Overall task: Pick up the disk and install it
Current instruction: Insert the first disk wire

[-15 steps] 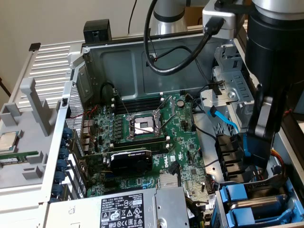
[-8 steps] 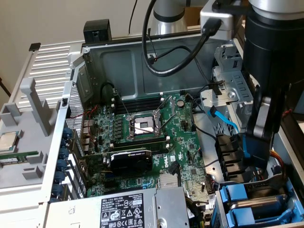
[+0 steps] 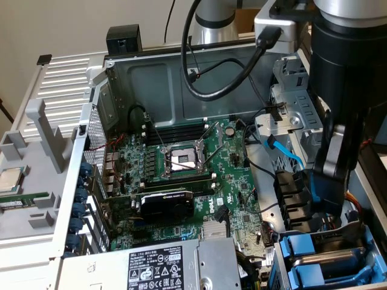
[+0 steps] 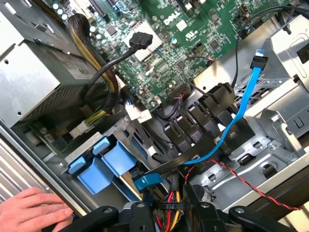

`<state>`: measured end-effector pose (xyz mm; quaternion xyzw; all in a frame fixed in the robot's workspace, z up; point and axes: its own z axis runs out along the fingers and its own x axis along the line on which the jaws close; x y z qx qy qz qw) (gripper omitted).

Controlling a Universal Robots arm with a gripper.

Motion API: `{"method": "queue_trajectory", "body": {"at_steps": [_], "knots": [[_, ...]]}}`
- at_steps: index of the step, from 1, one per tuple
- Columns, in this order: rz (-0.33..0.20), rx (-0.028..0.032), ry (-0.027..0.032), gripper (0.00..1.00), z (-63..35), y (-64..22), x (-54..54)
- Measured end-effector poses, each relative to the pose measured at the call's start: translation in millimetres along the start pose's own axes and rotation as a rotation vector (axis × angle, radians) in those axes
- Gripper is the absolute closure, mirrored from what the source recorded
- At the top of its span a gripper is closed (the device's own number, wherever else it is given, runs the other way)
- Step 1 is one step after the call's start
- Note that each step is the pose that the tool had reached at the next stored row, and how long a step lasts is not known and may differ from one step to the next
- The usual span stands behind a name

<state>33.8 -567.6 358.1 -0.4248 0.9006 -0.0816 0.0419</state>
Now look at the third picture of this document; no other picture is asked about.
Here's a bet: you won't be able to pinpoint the thin black tie wire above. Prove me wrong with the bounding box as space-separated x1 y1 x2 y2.
183 42 201 78

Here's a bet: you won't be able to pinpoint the brown cardboard box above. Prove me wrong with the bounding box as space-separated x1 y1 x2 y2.
235 8 261 34

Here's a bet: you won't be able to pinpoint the thin red wire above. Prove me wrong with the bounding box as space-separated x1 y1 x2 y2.
89 134 125 184

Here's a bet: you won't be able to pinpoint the blue SATA wire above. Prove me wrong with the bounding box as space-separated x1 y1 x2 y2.
264 135 312 182

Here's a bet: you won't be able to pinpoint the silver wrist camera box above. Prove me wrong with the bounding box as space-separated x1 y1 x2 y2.
253 14 312 56

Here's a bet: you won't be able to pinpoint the CPU socket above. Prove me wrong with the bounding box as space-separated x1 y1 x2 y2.
160 141 212 181

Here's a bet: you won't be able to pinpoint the silver drive cage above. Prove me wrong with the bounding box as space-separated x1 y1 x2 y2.
254 56 327 166

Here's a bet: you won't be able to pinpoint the black RAM slot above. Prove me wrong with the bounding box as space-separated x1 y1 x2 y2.
141 172 216 185
190 184 217 196
149 126 209 136
148 134 206 144
144 180 216 193
148 130 208 140
149 123 209 132
142 176 216 190

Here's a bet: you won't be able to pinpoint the black cable clip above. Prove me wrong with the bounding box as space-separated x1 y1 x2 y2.
265 101 287 122

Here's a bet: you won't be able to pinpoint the thick black camera cable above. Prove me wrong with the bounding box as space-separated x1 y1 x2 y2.
180 0 282 101

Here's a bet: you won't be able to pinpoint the silver CPU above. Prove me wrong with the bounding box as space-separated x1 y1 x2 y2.
0 165 25 194

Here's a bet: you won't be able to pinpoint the metal locking lever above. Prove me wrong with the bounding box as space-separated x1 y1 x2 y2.
144 112 167 151
167 159 200 172

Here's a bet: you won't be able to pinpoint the silver chipset heat sink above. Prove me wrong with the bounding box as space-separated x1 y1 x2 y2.
201 222 227 242

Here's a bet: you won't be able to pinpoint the open PC case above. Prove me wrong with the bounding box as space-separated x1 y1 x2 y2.
48 31 387 290

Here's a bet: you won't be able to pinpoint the blue plastic disk carrier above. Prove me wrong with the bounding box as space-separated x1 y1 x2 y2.
287 262 376 286

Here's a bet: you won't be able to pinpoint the grey parts rack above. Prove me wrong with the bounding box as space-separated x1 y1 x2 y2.
0 98 78 242

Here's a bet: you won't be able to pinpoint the blue drive caddies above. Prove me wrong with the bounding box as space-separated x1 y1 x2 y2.
273 222 387 290

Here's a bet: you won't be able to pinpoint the green RAM stick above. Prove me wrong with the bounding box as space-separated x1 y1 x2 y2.
0 192 51 211

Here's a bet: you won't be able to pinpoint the thin grey wire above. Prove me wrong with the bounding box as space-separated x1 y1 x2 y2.
244 187 281 214

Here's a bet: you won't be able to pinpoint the black flat connector wire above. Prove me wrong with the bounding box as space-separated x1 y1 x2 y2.
215 204 230 241

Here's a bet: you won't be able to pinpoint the black box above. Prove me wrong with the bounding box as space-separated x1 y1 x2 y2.
105 24 143 56

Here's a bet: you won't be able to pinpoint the power supply cable bundle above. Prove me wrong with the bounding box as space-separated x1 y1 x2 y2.
235 247 275 290

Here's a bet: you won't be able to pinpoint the silver power supply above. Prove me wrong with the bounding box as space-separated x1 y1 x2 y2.
59 237 242 290

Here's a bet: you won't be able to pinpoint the thin black hanging cable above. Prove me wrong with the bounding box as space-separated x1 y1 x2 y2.
164 0 177 43

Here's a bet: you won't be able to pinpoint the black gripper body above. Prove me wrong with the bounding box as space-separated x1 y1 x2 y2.
310 22 387 127

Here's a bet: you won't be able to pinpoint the green motherboard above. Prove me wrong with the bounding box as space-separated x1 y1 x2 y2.
104 116 267 252

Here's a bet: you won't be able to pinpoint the black wire with connector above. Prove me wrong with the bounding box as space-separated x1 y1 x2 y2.
189 57 273 109

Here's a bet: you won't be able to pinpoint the black graphics card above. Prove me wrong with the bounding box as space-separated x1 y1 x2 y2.
101 188 196 226

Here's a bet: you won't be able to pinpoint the black looped wire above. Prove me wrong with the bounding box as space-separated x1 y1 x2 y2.
128 104 151 122

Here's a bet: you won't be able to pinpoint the hard disk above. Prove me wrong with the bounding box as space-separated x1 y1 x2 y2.
279 226 376 263

